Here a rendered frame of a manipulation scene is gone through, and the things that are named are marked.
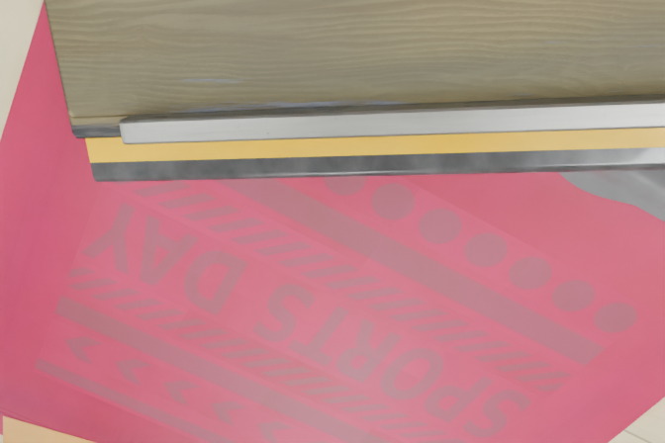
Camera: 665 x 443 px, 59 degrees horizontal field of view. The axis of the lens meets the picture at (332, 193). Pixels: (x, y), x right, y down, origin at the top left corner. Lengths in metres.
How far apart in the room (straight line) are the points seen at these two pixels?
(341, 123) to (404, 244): 0.12
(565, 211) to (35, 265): 0.31
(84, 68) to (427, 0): 0.15
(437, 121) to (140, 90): 0.13
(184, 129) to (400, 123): 0.09
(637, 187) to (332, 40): 0.17
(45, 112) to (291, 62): 0.15
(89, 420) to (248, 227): 0.23
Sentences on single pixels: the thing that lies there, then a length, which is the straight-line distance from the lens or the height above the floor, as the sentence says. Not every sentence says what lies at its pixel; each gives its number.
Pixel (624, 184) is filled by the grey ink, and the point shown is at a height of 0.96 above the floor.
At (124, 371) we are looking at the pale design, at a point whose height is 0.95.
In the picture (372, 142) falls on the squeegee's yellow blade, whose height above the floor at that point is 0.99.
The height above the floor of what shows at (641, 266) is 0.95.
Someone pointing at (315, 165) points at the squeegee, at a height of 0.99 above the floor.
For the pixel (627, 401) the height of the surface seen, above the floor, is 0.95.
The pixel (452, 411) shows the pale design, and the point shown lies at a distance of 0.42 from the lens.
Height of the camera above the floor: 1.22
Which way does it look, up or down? 58 degrees down
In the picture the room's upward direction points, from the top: 168 degrees counter-clockwise
